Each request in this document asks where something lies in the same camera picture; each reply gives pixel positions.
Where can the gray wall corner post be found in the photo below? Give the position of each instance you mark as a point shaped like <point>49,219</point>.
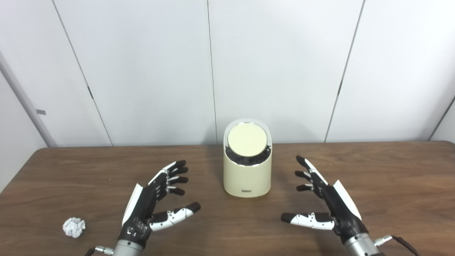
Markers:
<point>25,99</point>

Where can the black wall panel clip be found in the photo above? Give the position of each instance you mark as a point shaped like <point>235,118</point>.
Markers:
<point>90,92</point>

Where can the cream-colored desktop bin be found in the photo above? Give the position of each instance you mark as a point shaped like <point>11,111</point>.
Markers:
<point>247,177</point>

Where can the white paper ball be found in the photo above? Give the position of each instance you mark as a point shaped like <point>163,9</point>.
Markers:
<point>74,227</point>

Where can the black bin liner bag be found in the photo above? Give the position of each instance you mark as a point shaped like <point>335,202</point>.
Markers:
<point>245,160</point>

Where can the small gray wall tag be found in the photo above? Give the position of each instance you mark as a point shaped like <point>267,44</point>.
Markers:
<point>41,112</point>

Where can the round cream bin lid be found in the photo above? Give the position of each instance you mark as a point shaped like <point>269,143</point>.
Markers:
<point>247,139</point>

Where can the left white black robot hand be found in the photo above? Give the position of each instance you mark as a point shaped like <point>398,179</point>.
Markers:
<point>142,209</point>

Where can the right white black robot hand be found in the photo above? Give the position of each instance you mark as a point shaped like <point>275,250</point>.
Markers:
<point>339,206</point>

